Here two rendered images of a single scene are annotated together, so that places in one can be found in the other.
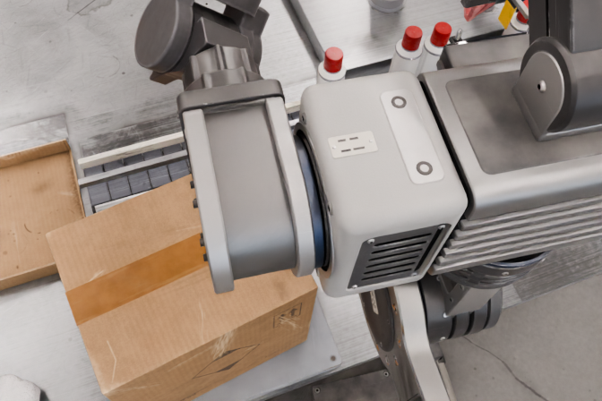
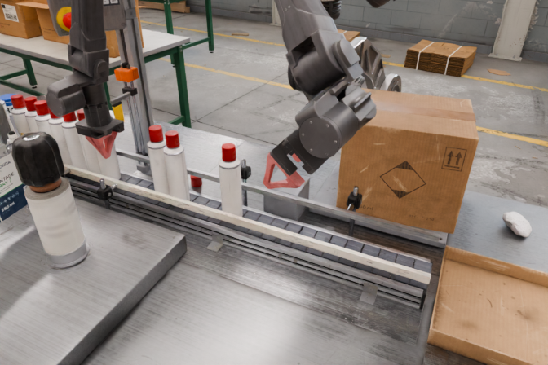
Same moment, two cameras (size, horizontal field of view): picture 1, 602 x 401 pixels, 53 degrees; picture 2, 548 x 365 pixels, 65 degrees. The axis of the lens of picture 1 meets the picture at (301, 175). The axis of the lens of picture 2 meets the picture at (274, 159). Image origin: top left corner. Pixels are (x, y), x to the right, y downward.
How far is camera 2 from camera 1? 143 cm
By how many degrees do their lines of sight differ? 81
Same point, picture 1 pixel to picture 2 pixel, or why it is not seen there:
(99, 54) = not seen: outside the picture
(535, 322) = not seen: hidden behind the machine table
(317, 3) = (110, 288)
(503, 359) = not seen: hidden behind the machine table
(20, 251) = (500, 292)
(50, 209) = (465, 304)
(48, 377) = (495, 227)
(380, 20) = (101, 244)
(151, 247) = (422, 116)
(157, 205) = (408, 125)
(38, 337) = (497, 244)
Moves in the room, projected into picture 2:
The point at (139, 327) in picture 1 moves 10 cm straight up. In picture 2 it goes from (444, 104) to (452, 67)
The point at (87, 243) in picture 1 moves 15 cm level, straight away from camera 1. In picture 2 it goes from (456, 128) to (472, 160)
